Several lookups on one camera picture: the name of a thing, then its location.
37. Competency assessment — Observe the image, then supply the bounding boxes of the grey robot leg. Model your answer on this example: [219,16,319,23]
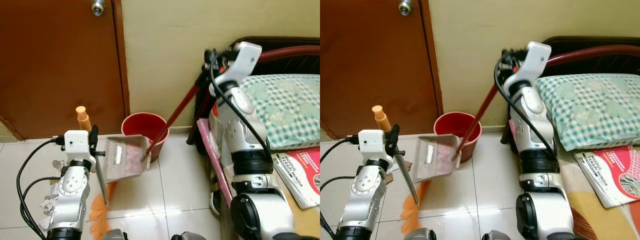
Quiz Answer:
[101,228,129,240]
[481,230,512,240]
[403,228,432,240]
[171,231,208,240]

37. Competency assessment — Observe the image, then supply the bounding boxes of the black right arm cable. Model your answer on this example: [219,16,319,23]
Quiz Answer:
[209,50,274,157]
[494,50,559,160]

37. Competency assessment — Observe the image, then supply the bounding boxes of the grey left robot leg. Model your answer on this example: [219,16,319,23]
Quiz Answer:
[101,228,129,240]
[403,228,432,240]

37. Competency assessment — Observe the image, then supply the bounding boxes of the grey right robot leg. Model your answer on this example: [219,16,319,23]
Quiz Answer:
[171,231,208,240]
[481,230,512,240]

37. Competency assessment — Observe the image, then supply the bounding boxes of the brown wooden door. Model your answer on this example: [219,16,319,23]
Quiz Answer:
[320,0,444,141]
[0,0,130,141]

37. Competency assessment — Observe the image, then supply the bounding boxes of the red plastic bucket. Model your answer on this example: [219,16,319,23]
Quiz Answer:
[433,111,483,164]
[121,112,170,162]

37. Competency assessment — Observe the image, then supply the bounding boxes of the red and white book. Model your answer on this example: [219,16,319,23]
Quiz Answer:
[573,144,640,209]
[271,146,321,209]

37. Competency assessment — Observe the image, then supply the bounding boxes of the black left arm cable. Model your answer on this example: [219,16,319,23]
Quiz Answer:
[320,138,361,164]
[16,138,67,240]
[320,176,348,193]
[21,176,62,223]

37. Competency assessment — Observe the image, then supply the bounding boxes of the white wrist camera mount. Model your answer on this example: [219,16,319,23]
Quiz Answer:
[63,130,96,161]
[358,129,394,161]
[209,42,263,98]
[503,41,552,99]

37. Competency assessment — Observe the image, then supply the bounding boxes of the yellow orange bed sheet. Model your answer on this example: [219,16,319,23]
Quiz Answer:
[274,172,321,240]
[559,150,640,240]

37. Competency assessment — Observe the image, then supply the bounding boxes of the orange broom with metal stick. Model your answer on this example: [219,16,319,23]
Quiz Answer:
[75,105,120,240]
[371,105,432,237]

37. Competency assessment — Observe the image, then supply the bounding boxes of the clear dustpan with red handle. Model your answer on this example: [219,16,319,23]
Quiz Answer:
[416,84,500,184]
[102,84,202,184]

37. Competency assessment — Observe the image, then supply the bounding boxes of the white paper scraps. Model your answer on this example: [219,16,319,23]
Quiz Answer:
[41,160,67,232]

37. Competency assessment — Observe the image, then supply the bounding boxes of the pink bed edge strip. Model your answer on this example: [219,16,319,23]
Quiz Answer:
[196,118,234,207]
[507,119,522,153]

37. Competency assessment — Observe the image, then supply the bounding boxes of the green checkered pillow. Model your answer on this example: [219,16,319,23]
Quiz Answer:
[239,73,321,152]
[534,73,640,152]

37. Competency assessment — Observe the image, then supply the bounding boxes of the dark bed headboard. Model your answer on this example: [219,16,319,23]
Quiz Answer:
[229,36,321,77]
[542,36,640,77]

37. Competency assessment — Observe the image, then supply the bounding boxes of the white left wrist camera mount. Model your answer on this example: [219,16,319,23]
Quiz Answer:
[358,129,394,161]
[63,130,96,161]

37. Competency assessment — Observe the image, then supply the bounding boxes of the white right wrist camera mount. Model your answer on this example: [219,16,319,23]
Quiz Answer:
[503,41,552,99]
[209,42,263,98]

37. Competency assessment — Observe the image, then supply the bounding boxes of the black shoe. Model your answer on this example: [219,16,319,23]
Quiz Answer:
[210,191,224,217]

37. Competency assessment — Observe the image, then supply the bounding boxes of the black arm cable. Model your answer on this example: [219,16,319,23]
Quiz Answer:
[21,176,62,223]
[494,50,559,160]
[209,50,274,157]
[320,176,348,193]
[320,138,361,164]
[16,138,67,240]

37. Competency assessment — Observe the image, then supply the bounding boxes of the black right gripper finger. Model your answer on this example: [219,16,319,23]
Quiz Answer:
[198,71,215,103]
[495,70,508,99]

